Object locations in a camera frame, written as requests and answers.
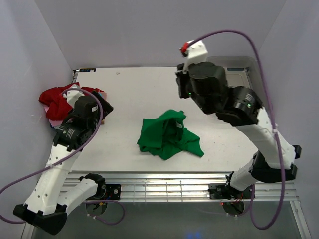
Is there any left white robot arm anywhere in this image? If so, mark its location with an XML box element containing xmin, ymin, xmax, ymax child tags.
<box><xmin>13</xmin><ymin>89</ymin><xmax>113</xmax><ymax>235</ymax></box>

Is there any red t shirt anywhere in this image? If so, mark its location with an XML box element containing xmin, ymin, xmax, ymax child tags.
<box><xmin>39</xmin><ymin>83</ymin><xmax>105</xmax><ymax>121</ymax></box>

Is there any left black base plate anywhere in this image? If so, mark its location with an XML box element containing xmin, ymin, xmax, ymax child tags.
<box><xmin>101</xmin><ymin>184</ymin><xmax>122</xmax><ymax>200</ymax></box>

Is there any blue label sticker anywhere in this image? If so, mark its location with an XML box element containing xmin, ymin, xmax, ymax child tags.
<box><xmin>79</xmin><ymin>68</ymin><xmax>96</xmax><ymax>72</ymax></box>

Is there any aluminium frame rail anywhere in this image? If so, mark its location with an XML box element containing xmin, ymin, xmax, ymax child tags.
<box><xmin>59</xmin><ymin>171</ymin><xmax>299</xmax><ymax>203</ymax></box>

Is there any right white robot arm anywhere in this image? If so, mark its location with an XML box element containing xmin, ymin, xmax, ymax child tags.
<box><xmin>175</xmin><ymin>62</ymin><xmax>302</xmax><ymax>200</ymax></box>

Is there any green t shirt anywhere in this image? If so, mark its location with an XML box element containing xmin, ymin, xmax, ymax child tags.
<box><xmin>137</xmin><ymin>110</ymin><xmax>204</xmax><ymax>160</ymax></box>

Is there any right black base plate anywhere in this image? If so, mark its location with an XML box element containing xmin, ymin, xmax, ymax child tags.
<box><xmin>208</xmin><ymin>184</ymin><xmax>253</xmax><ymax>200</ymax></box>

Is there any grey plastic bin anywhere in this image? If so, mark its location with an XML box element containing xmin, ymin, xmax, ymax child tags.
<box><xmin>207</xmin><ymin>56</ymin><xmax>269</xmax><ymax>109</ymax></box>

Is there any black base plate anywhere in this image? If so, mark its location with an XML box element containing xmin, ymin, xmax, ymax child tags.
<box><xmin>101</xmin><ymin>184</ymin><xmax>122</xmax><ymax>200</ymax></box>
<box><xmin>208</xmin><ymin>184</ymin><xmax>253</xmax><ymax>200</ymax></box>

